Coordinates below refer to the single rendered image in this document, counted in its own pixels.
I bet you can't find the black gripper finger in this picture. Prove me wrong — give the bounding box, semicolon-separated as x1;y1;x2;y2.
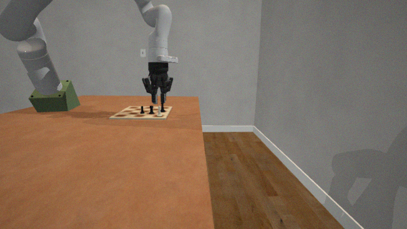
159;76;173;103
142;76;160;104

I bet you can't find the brown and cream chessboard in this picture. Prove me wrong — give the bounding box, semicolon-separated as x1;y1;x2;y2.
109;106;172;120

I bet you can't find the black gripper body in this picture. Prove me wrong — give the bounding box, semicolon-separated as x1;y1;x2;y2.
148;62;169;85

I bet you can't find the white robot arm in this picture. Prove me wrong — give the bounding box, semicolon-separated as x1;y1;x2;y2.
0;0;178;95

